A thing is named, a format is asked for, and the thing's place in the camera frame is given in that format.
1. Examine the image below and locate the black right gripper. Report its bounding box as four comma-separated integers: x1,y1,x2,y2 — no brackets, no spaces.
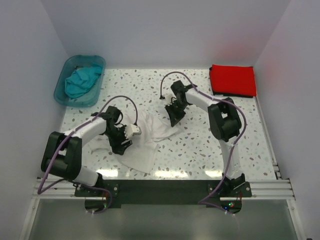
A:
165,100,190,127

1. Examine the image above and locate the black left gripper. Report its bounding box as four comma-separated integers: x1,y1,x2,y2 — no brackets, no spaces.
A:
104,125,132,155

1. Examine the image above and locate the white t shirt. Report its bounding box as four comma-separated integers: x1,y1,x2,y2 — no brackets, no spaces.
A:
91,109,181,175

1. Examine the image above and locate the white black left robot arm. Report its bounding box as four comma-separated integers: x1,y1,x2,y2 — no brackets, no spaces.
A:
40,106,141,196

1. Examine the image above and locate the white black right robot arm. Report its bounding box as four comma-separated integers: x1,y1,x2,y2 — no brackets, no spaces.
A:
165,80,246,197

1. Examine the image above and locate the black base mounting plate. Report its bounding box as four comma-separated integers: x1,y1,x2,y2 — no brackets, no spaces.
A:
74,179,253,213

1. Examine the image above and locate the teal plastic bin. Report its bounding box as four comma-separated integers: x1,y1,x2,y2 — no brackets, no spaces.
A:
53,55,106,108

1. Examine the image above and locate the red folded t shirt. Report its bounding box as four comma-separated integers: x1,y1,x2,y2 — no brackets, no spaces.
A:
209,64,257,97

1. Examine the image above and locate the teal crumpled t shirt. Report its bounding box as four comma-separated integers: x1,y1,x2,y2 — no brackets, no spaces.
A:
64,62,103,99

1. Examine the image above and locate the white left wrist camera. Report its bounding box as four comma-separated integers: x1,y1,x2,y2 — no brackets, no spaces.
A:
124,124,142,139

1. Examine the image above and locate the aluminium frame rail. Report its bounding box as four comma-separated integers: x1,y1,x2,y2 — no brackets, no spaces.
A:
31,177,297,201

